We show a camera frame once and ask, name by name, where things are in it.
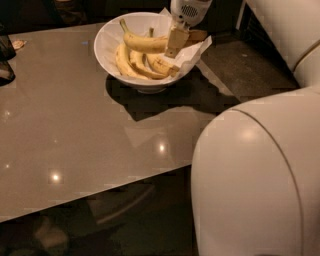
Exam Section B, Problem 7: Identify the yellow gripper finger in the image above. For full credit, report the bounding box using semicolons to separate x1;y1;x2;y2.
165;22;189;58

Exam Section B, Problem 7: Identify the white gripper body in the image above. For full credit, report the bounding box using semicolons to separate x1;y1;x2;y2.
170;0;213;27

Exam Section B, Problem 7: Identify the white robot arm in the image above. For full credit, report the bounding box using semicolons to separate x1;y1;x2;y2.
191;0;320;256

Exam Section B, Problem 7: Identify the right spotted yellow banana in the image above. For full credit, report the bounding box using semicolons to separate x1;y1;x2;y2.
145;28;179;79

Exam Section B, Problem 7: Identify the white ceramic bowl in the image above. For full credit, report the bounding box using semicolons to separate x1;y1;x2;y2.
94;12;201;94

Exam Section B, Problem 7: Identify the white paper liner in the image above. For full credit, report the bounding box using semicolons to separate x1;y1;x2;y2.
94;12;212;86

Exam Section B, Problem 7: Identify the small tan object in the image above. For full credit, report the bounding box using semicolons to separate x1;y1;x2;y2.
12;40;26;50

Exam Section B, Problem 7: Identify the black mesh container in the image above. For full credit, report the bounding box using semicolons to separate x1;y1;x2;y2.
0;23;16;86

